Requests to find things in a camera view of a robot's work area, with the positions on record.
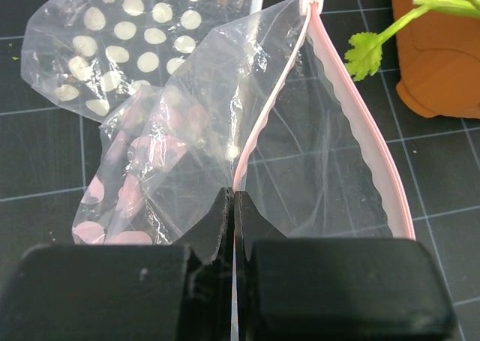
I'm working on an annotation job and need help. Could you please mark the pink-zipper zip bag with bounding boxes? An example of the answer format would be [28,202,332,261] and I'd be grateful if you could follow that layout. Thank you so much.
[72,0,416,244]

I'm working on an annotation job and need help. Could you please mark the white-dotted zip bag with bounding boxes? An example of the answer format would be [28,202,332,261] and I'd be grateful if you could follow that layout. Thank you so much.
[20,0,263,122]

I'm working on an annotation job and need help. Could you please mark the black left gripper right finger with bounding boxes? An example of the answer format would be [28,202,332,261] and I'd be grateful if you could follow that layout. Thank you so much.
[233,192,456,340]

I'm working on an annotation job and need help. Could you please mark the orange plastic basket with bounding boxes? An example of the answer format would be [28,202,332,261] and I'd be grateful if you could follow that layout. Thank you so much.
[391,0,479,118]

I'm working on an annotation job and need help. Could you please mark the green celery stalks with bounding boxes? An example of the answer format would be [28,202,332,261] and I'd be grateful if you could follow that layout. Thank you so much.
[345,0,479,82]

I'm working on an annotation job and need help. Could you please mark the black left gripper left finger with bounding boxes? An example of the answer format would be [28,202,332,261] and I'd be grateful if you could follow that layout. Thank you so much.
[1,188,234,340]

